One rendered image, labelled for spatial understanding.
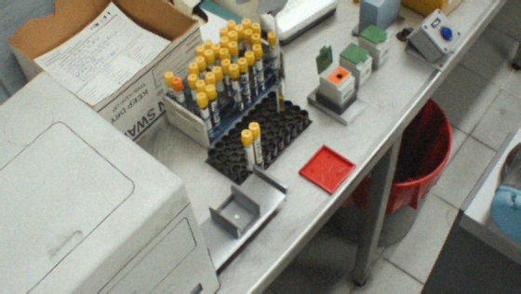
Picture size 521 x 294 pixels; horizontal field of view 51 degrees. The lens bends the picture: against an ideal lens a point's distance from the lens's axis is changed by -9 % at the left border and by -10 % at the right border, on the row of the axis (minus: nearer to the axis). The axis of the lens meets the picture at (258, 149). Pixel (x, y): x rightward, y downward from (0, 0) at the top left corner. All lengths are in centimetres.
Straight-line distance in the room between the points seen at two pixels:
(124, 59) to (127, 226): 55
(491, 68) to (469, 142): 41
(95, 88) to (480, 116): 156
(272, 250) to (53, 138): 38
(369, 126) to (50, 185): 58
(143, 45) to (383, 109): 46
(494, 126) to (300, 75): 127
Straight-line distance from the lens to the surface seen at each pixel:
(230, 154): 96
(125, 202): 61
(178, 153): 101
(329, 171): 96
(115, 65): 109
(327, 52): 98
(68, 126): 70
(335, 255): 186
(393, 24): 119
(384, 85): 109
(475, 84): 236
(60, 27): 117
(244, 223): 87
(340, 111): 100
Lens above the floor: 168
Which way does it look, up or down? 54 degrees down
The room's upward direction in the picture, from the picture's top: 7 degrees counter-clockwise
